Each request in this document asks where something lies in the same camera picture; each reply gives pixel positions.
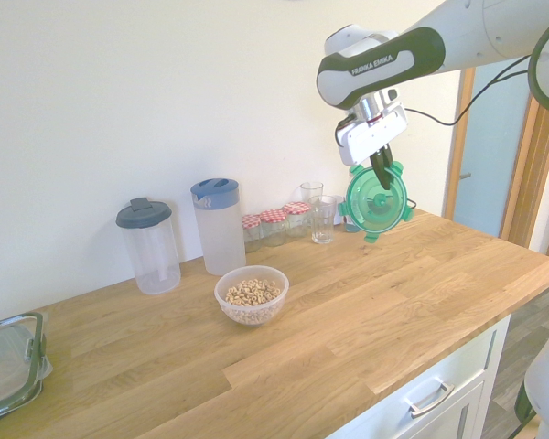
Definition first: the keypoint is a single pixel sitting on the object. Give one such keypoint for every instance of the clear pitcher with dark lid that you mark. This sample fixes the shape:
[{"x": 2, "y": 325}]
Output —
[{"x": 151, "y": 256}]

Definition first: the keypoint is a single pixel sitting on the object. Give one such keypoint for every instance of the rectangular container green-rimmed lid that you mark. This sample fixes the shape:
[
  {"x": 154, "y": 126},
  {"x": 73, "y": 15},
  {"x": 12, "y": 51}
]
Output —
[{"x": 4, "y": 356}]

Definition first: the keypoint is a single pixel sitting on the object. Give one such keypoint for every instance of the clear bowl with cereal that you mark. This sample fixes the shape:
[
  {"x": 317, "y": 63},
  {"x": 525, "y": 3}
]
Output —
[{"x": 251, "y": 292}]

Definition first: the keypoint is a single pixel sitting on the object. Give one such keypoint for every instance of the green round container lid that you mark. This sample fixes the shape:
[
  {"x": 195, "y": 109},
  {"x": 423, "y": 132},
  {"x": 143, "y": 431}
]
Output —
[{"x": 361, "y": 201}]

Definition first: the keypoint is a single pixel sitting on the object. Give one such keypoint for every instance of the dark green curved frame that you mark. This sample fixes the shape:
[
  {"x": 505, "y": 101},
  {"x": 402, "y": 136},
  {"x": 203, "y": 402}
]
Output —
[{"x": 524, "y": 402}]

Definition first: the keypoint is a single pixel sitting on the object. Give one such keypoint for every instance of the glass jar red checkered lid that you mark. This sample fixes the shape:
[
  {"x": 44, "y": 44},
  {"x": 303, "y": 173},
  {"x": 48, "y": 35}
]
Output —
[
  {"x": 251, "y": 221},
  {"x": 296, "y": 209},
  {"x": 273, "y": 216}
]

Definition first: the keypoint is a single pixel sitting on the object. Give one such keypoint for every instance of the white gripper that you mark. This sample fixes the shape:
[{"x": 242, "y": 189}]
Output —
[{"x": 370, "y": 135}]

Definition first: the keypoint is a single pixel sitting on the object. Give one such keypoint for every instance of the tall smooth drinking glass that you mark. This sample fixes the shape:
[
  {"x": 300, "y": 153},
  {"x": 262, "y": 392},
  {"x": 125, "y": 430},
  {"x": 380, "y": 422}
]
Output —
[{"x": 311, "y": 192}]

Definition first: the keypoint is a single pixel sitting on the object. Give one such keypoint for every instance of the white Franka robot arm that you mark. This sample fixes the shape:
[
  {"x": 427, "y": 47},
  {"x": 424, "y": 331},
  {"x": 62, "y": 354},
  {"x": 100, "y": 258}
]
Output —
[{"x": 462, "y": 41}]

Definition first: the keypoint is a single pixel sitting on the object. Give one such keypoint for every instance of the clear pitcher with blue lid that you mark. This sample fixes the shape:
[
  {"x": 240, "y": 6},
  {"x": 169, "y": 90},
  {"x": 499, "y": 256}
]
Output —
[{"x": 219, "y": 238}]

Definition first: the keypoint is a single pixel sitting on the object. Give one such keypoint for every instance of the ribbed glass tumbler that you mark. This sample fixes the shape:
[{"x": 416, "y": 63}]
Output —
[{"x": 322, "y": 224}]

